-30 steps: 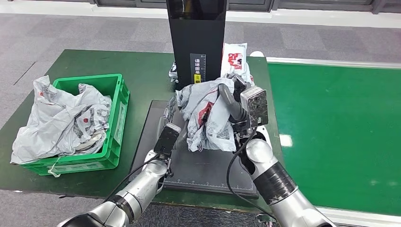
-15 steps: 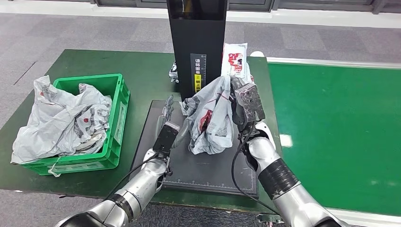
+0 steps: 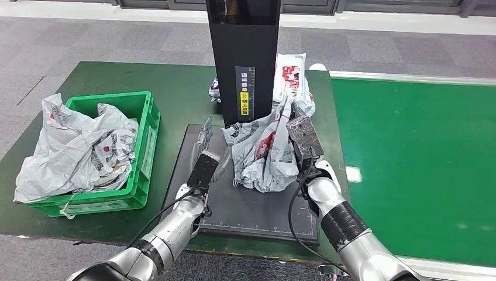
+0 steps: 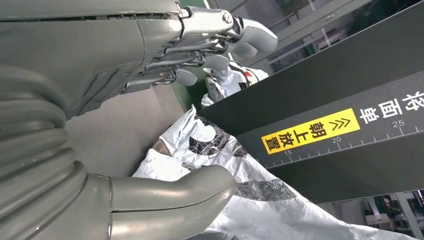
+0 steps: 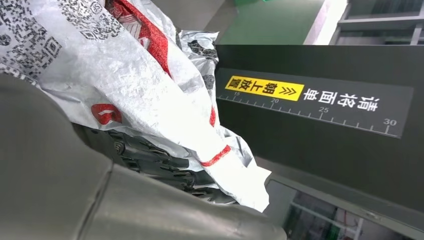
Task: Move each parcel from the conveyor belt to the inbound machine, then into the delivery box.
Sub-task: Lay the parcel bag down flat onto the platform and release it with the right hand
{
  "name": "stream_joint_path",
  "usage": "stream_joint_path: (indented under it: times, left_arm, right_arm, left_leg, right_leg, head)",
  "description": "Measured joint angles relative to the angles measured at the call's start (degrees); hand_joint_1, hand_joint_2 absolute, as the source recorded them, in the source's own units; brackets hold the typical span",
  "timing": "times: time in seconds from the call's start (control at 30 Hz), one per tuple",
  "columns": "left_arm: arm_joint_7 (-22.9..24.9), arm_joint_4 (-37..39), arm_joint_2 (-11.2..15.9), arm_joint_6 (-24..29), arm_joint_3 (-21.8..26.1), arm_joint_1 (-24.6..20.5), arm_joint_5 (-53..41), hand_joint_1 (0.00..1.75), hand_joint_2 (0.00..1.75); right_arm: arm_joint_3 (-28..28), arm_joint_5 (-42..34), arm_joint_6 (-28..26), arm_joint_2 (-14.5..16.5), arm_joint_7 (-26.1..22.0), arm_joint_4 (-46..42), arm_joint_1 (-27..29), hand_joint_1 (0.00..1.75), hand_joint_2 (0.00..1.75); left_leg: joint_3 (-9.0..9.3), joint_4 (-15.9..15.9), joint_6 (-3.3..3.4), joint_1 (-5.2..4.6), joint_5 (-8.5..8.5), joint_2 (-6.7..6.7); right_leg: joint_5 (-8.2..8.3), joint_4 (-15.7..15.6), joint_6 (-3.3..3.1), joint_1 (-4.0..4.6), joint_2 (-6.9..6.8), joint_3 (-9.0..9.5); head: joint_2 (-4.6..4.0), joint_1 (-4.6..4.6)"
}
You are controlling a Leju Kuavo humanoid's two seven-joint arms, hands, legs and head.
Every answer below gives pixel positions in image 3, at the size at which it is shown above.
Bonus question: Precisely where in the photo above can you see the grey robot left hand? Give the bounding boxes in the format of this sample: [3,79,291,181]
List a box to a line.
[189,116,233,185]

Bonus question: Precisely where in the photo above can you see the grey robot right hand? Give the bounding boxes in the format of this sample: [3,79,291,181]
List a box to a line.
[290,100,308,119]

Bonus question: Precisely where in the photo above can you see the grey parcel with black stripes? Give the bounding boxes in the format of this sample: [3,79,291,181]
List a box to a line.
[222,96,301,194]

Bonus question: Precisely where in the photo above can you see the plain grey parcel bag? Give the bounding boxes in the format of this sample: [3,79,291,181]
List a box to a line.
[92,160,133,191]

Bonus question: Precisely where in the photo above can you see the large grey parcel red logo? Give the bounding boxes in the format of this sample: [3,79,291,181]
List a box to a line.
[13,92,139,220]

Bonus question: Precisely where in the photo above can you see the white parcel with red print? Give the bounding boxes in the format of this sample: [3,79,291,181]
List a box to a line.
[272,53,312,105]

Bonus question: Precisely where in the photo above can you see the small white parcel black marks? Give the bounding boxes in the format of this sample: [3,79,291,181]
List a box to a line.
[208,76,222,104]

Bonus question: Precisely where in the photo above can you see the black inbound scanner machine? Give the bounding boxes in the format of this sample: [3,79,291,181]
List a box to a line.
[159,0,321,246]

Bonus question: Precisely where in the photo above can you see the green conveyor belt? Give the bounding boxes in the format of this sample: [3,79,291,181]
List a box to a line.
[331,77,496,268]

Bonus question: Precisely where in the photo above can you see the green plastic crate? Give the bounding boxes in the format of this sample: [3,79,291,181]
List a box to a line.
[19,91,161,218]

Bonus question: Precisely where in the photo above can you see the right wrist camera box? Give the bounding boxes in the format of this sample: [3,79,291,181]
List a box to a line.
[285,115,325,169]

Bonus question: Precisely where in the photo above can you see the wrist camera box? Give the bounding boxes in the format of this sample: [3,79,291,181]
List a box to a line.
[187,150,221,196]
[285,115,325,169]

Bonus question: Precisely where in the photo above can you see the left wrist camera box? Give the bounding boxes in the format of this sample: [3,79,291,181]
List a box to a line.
[187,150,221,196]

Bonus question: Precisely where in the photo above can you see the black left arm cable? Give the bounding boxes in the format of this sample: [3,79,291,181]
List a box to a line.
[126,188,197,249]

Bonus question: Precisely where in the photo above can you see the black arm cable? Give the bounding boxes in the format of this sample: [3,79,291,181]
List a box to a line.
[287,157,350,275]
[126,188,197,249]

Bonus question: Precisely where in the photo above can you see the grey window frame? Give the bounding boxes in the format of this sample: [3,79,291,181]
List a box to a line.
[8,0,496,18]

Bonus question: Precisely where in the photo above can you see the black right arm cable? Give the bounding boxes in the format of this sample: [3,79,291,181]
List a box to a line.
[287,157,350,275]

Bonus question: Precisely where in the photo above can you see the metal conveyor bracket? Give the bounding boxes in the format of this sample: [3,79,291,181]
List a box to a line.
[315,264,350,281]

